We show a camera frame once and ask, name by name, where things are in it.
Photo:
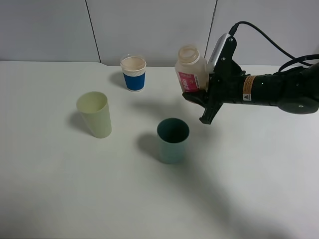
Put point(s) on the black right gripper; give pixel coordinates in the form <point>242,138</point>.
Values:
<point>227,84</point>

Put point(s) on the pink label drink bottle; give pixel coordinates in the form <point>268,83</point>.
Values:
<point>191,69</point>

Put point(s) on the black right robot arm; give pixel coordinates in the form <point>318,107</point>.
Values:
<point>295,91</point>

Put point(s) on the teal plastic cup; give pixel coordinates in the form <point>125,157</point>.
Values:
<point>172,134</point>

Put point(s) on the blue sleeved paper cup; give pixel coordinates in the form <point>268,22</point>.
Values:
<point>134,71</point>

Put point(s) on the light green plastic cup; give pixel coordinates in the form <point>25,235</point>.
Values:
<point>94,109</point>

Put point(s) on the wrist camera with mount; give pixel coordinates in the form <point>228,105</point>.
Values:
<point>221,57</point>

